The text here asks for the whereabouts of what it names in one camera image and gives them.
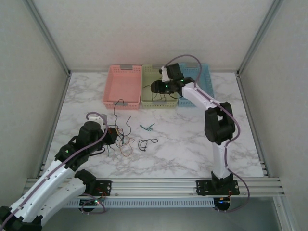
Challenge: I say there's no orange wire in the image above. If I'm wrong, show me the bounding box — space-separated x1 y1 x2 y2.
115 136 133 157

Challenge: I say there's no thin black wire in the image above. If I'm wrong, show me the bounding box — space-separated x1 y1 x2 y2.
138 138 159 153

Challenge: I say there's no green plastic basket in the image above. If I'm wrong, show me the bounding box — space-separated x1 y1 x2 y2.
140 63 179 109

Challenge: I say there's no blue plastic basket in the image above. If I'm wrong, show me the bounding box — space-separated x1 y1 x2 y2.
178 62 215 108

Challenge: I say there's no pink plastic basket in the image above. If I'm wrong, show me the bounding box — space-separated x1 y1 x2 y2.
102 64 142 111

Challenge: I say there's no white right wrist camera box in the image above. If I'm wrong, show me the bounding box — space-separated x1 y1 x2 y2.
159 65 170 82

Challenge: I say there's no thin aluminium table edge rail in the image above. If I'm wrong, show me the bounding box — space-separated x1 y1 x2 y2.
36 72 72 179
235 73 269 178

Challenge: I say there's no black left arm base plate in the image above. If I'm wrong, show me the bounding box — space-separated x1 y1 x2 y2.
83 180 113 197

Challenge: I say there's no wide aluminium extrusion rail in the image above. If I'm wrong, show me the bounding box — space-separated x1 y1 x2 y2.
23 177 286 196

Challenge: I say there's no white slotted cable duct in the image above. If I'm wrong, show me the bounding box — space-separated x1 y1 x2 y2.
64 197 216 208

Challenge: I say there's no aluminium frame post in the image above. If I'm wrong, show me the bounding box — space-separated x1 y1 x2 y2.
25 0 72 77
236 0 284 77

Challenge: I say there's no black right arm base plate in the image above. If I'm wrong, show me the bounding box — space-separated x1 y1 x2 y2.
196 179 241 196

